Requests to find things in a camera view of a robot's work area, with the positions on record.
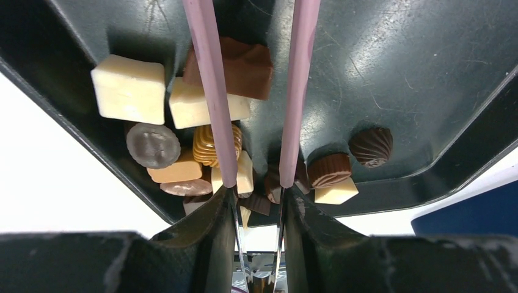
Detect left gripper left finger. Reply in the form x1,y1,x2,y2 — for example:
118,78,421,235
1,187,236,292

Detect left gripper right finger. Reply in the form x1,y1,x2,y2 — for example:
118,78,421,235
283,187,517,292

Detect blue chocolate box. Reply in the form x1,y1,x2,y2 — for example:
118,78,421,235
411,181,517,237

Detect pink silicone tongs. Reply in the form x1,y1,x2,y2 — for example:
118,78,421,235
183,1,320,189

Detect milk oval chocolate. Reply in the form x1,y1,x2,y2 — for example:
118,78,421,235
159,179,213,197

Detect brown leaf chocolate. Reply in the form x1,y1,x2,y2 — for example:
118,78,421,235
307,153,352,189

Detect caramel rectangular chocolate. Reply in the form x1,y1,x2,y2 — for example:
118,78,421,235
147,148,203,183

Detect caramel leaf chocolate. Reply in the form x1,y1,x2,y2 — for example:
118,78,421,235
192,124,243,167

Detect round fluted chocolate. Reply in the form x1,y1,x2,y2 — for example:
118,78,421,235
125,122,181,169

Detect dark striped round chocolate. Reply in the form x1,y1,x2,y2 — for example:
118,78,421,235
348,128,393,168

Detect white square chocolate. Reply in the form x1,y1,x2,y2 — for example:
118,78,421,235
169,77,251,129

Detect white cube chocolate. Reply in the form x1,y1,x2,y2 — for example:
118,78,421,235
90,54,166,125

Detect black chocolate tray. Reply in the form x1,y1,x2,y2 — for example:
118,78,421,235
1,1,517,223

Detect brown rectangular chocolate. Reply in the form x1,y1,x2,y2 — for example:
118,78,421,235
183,37,274,101

